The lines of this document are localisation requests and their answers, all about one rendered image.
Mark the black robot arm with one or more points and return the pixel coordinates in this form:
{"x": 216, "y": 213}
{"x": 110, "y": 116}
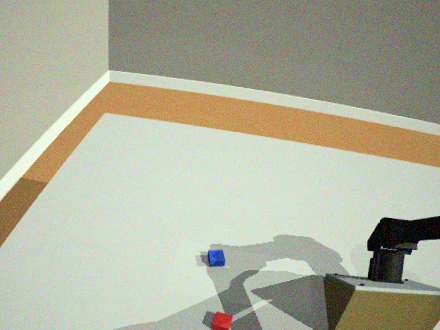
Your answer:
{"x": 404, "y": 235}

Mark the blue block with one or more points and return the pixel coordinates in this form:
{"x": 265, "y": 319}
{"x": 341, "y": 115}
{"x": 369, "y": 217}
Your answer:
{"x": 216, "y": 258}

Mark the red block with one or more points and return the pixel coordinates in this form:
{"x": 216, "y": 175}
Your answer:
{"x": 221, "y": 321}

